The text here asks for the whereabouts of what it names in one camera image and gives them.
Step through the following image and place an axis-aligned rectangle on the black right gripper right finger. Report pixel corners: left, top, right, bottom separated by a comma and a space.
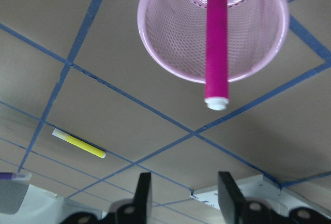
218, 171, 330, 223

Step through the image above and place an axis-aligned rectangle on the yellow marker pen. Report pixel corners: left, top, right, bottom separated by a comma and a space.
52, 128, 106, 158

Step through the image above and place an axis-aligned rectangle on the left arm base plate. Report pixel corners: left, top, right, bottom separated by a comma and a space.
190, 173, 282, 211

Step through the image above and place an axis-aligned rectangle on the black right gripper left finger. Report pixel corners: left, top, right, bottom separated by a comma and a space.
62, 172, 152, 223

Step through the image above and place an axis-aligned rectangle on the pink mesh cup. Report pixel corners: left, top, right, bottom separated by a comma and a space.
137, 0, 289, 83

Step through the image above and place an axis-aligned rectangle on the purple marker pen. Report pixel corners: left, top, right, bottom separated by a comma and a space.
0, 172, 32, 181

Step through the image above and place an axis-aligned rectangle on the pink marker pen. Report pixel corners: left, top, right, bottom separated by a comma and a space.
204, 0, 229, 111

